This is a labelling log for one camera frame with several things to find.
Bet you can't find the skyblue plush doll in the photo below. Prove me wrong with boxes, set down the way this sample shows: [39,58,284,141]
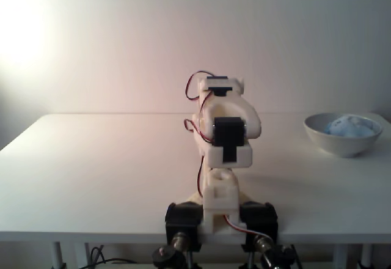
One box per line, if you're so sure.
[323,114,376,138]

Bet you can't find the white ceramic bowl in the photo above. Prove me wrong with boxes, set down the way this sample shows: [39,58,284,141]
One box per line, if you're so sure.
[303,112,384,159]

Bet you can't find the black table clamp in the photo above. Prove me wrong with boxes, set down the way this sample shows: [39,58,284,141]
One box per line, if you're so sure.
[164,201,205,269]
[239,201,279,269]

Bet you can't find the white table leg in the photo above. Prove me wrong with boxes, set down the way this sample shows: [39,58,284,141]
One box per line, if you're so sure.
[332,244,349,269]
[51,241,67,269]

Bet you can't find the red white servo cable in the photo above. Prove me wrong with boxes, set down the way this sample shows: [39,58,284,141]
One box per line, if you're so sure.
[224,213,272,240]
[196,155,206,197]
[185,71,214,101]
[183,118,211,144]

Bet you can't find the black floor cable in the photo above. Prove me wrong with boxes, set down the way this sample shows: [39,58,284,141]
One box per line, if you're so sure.
[87,246,138,267]

